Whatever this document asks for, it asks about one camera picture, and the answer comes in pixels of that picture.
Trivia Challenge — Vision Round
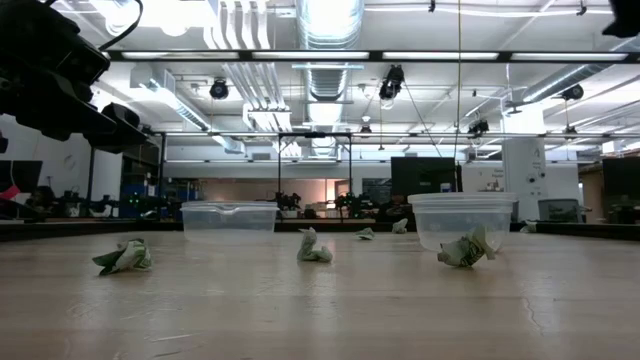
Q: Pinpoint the black monitor screen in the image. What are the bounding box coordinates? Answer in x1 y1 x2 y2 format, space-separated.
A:
0 159 44 194
390 156 464 197

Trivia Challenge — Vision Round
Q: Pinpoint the silver ventilation duct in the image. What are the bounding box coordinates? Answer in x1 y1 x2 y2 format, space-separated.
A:
294 0 366 104

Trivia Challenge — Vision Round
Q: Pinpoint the thin yellow hanging cord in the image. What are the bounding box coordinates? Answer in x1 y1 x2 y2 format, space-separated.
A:
455 0 463 161

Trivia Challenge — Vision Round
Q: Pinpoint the rectangular clear plastic bin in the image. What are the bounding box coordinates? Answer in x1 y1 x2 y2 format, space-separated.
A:
180 200 280 245

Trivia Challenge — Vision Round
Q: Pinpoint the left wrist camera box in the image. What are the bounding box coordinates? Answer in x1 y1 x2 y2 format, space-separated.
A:
69 32 112 89

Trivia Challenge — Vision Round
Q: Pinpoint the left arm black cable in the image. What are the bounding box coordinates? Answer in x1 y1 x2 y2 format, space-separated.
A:
97 0 145 52

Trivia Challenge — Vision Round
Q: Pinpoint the white pillar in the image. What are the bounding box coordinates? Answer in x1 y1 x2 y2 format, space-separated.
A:
502 107 549 221

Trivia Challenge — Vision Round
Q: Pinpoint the black aluminium table frame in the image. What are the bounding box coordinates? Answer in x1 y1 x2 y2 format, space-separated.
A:
0 218 640 244

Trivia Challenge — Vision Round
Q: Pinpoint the dark partition panel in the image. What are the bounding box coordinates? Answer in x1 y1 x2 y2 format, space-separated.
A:
602 157 640 225

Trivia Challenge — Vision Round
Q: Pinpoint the round clear plastic bin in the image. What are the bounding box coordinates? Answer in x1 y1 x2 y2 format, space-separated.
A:
407 192 520 253

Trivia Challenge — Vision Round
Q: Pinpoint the overhead LED light bar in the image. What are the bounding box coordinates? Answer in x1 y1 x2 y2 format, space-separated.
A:
107 48 640 65

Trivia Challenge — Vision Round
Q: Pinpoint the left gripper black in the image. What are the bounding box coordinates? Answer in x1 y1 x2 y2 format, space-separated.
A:
0 0 150 154

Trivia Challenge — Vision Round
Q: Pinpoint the black background rig frame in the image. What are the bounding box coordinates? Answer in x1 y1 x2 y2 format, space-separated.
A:
277 132 354 209

